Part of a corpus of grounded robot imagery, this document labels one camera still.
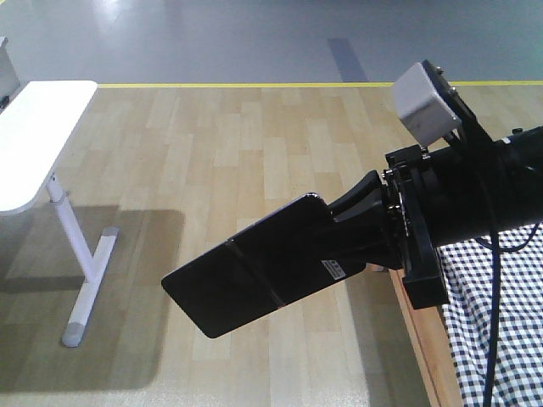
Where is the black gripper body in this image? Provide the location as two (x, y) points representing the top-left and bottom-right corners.
(385, 146), (509, 309)

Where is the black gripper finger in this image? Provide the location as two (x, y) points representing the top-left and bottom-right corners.
(328, 170), (385, 220)
(296, 215), (401, 270)

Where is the checkered bed sheet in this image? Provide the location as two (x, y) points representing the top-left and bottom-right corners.
(438, 226), (542, 406)

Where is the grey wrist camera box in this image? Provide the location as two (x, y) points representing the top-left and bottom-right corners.
(392, 59), (462, 147)

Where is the white desk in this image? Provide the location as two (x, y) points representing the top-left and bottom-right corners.
(1, 80), (120, 348)

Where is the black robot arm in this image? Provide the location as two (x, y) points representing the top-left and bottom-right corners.
(297, 127), (542, 309)

